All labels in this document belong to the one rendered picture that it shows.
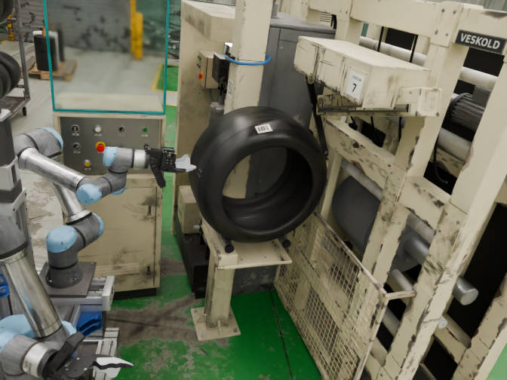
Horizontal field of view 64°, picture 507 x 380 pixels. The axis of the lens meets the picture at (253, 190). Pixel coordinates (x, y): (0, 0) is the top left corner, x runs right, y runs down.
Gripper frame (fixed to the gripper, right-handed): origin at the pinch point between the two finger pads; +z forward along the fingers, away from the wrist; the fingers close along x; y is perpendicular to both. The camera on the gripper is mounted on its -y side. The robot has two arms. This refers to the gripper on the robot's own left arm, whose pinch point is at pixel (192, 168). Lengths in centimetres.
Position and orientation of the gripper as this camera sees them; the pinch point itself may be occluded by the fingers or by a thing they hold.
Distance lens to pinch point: 172.8
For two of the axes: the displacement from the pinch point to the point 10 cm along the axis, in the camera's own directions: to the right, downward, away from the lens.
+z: 9.2, 0.7, 3.8
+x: -3.1, -4.6, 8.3
